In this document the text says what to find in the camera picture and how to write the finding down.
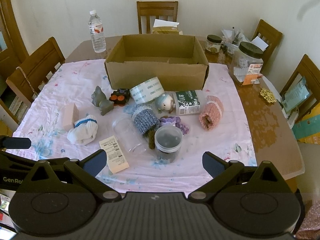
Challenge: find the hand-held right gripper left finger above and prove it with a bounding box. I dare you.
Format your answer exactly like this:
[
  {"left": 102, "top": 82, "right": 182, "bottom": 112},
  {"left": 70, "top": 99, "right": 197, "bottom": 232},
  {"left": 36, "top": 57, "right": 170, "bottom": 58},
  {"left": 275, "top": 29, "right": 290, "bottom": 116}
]
[{"left": 19, "top": 149, "right": 120, "bottom": 202}]

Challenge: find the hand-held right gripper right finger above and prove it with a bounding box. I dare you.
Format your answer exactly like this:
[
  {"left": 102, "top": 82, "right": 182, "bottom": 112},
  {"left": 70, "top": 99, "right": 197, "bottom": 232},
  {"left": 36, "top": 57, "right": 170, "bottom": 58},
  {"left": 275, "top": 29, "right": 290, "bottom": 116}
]
[{"left": 189, "top": 151, "right": 293, "bottom": 202}]

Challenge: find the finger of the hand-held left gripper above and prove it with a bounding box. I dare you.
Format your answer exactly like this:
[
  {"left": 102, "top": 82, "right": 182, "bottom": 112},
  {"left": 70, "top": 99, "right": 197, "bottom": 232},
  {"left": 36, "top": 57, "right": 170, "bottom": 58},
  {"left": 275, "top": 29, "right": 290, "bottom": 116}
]
[
  {"left": 0, "top": 135, "right": 32, "bottom": 150},
  {"left": 0, "top": 151, "right": 70, "bottom": 173}
]

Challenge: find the cream labelled carton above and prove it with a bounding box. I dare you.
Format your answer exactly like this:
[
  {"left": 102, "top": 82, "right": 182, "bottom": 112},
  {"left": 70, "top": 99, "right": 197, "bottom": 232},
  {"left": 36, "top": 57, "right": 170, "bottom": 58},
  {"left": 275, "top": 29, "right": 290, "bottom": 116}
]
[{"left": 99, "top": 135, "right": 130, "bottom": 174}]

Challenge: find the white sock with blue band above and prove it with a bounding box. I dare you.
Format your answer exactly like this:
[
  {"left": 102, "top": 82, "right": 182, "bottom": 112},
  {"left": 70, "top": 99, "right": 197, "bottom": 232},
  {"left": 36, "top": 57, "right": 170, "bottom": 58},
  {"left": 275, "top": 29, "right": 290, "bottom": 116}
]
[{"left": 67, "top": 114, "right": 98, "bottom": 146}]

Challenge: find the clear plastic jar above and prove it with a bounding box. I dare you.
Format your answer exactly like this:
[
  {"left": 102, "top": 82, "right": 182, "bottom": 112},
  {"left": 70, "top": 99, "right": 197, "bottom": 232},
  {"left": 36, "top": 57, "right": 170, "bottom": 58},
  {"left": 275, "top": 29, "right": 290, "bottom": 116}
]
[{"left": 112, "top": 116, "right": 147, "bottom": 154}]

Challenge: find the pink knitted roll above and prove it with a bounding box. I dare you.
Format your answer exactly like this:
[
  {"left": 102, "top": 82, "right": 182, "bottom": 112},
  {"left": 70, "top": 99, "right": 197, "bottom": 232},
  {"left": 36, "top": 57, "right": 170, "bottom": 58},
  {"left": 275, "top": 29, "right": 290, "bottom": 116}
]
[{"left": 199, "top": 95, "right": 224, "bottom": 131}]

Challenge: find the pink carton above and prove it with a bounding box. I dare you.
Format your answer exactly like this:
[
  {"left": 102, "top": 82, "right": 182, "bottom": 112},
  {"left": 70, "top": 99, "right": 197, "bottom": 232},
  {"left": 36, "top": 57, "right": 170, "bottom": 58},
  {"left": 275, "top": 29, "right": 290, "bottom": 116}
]
[{"left": 62, "top": 104, "right": 80, "bottom": 132}]

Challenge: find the grey animal toy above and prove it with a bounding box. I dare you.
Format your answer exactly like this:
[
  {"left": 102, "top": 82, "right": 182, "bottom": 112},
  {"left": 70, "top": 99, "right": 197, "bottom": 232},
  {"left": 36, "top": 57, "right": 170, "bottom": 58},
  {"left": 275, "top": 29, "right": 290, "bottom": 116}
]
[{"left": 91, "top": 86, "right": 114, "bottom": 116}]

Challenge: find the blue knitted roll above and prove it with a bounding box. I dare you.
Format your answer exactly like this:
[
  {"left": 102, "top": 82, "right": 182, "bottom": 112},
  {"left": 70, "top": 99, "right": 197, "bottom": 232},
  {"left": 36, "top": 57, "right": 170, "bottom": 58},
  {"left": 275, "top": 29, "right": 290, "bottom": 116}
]
[{"left": 132, "top": 104, "right": 160, "bottom": 137}]

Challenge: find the green and white packet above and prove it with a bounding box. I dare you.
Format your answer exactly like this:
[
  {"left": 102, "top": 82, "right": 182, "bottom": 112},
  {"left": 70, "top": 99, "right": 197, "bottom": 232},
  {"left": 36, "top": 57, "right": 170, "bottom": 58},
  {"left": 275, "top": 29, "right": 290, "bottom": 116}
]
[{"left": 172, "top": 90, "right": 207, "bottom": 116}]

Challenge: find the black and orange toy car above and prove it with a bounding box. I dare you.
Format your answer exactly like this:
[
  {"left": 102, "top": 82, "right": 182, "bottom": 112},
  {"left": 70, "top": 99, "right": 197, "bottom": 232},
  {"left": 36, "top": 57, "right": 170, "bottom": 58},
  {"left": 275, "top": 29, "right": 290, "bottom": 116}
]
[{"left": 110, "top": 88, "right": 131, "bottom": 107}]

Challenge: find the blue-hatted plush doll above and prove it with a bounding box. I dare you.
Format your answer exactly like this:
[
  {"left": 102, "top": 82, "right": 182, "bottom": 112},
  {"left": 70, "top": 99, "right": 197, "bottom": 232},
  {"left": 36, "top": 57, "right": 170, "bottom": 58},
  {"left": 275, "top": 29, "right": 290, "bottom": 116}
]
[{"left": 155, "top": 94, "right": 175, "bottom": 113}]

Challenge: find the printed packing tape roll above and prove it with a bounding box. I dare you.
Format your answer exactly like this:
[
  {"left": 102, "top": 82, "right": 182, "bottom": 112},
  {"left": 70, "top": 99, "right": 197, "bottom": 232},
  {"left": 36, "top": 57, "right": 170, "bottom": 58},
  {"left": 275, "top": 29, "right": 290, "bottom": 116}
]
[{"left": 129, "top": 76, "right": 165, "bottom": 105}]

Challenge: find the brown cardboard box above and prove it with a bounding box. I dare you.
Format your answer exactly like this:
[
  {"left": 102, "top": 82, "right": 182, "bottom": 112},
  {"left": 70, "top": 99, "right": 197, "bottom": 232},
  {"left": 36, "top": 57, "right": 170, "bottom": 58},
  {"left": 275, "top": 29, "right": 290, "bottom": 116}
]
[{"left": 104, "top": 34, "right": 210, "bottom": 92}]

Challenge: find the wooden desktop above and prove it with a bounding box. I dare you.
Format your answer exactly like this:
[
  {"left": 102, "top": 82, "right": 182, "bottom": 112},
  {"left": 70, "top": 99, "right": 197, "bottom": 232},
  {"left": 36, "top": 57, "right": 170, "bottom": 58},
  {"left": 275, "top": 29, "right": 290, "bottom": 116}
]
[{"left": 64, "top": 35, "right": 305, "bottom": 180}]

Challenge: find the pink floral tablecloth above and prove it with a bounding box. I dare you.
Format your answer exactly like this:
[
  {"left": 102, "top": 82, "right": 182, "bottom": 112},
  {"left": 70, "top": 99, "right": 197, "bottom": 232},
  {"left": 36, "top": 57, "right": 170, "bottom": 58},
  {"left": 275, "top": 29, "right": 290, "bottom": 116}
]
[{"left": 5, "top": 59, "right": 258, "bottom": 194}]

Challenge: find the stack of books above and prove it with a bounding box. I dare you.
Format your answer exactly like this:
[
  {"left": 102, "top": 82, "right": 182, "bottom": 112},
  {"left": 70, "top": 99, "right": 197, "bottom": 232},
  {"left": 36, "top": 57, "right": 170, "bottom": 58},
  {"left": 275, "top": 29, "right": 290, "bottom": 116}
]
[{"left": 9, "top": 95, "right": 30, "bottom": 118}]

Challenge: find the purple crochet scrunchie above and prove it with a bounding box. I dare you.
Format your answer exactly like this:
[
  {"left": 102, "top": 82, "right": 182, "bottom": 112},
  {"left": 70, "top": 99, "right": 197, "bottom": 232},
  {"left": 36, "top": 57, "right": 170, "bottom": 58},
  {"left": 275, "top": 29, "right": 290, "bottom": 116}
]
[{"left": 160, "top": 116, "right": 190, "bottom": 135}]

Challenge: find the clear jar with dark contents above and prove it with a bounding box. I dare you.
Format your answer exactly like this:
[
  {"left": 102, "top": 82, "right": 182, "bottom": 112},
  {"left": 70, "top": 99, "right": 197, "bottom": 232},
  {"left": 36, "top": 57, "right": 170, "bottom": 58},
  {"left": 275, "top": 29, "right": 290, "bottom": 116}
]
[{"left": 154, "top": 126, "right": 183, "bottom": 165}]

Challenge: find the dark green felt stick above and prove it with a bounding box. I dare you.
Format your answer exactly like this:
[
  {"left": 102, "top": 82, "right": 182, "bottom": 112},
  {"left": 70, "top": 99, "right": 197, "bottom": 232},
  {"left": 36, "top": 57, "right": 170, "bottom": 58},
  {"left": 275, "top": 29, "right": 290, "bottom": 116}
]
[{"left": 148, "top": 129, "right": 157, "bottom": 151}]

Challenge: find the wooden slatted chair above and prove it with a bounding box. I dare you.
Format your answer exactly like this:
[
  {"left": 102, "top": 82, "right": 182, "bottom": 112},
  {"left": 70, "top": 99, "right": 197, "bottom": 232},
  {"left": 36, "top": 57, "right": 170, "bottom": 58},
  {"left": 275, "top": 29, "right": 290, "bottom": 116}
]
[
  {"left": 136, "top": 1, "right": 179, "bottom": 34},
  {"left": 251, "top": 19, "right": 283, "bottom": 63},
  {"left": 5, "top": 37, "right": 66, "bottom": 103},
  {"left": 279, "top": 54, "right": 320, "bottom": 120}
]

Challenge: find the gold snowflake coaster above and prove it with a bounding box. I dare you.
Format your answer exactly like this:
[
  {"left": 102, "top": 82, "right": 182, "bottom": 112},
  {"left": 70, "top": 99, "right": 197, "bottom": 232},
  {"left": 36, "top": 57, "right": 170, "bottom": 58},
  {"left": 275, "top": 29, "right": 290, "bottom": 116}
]
[{"left": 259, "top": 88, "right": 277, "bottom": 103}]

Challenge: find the yellow and teal carton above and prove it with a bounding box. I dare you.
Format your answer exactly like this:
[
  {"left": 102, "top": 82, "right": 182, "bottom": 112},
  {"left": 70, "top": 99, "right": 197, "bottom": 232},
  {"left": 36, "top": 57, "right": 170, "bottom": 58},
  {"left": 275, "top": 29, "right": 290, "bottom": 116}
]
[{"left": 291, "top": 114, "right": 320, "bottom": 143}]

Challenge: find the large dark-lidded clear jar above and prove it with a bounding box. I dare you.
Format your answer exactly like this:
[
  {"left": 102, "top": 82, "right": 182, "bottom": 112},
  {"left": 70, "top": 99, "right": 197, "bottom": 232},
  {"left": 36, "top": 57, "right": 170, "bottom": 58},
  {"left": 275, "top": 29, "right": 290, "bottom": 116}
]
[{"left": 229, "top": 41, "right": 264, "bottom": 87}]

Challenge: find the teal plastic packet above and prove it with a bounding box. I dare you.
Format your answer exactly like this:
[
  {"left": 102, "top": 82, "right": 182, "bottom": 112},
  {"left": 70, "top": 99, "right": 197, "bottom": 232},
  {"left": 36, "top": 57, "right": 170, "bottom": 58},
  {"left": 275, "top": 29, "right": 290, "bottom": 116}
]
[{"left": 281, "top": 77, "right": 312, "bottom": 113}]

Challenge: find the wooden glass-pane door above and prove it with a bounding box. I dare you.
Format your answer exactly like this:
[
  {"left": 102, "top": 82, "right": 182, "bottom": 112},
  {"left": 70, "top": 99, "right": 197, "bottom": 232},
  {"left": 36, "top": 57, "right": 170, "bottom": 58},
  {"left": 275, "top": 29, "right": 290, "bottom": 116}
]
[{"left": 0, "top": 0, "right": 29, "bottom": 80}]

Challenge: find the small dark-lidded glass jar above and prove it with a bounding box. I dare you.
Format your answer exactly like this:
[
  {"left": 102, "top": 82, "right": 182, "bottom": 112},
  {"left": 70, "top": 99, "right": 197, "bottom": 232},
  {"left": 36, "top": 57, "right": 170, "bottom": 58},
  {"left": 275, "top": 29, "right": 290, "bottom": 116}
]
[{"left": 205, "top": 35, "right": 222, "bottom": 55}]

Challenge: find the clear plastic water bottle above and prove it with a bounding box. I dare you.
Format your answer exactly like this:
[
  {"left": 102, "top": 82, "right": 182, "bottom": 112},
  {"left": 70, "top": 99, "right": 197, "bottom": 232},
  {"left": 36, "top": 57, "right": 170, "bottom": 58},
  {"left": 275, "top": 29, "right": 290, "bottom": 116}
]
[{"left": 88, "top": 10, "right": 107, "bottom": 53}]

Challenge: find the clear bag of small bottles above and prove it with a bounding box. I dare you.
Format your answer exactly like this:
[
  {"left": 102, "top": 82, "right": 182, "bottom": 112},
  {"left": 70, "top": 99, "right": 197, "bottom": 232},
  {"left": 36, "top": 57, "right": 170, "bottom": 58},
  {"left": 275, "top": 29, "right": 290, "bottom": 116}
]
[{"left": 221, "top": 26, "right": 250, "bottom": 58}]

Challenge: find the white paper sheet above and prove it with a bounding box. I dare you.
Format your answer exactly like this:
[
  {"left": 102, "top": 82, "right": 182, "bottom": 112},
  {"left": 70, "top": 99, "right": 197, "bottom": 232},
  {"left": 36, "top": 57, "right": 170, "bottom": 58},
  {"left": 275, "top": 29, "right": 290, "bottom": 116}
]
[{"left": 251, "top": 36, "right": 268, "bottom": 52}]

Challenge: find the tan tissue box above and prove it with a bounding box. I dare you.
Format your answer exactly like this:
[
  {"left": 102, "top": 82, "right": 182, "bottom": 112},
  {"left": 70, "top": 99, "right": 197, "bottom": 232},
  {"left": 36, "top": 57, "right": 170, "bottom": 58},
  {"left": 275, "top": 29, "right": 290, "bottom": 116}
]
[{"left": 151, "top": 19, "right": 185, "bottom": 36}]

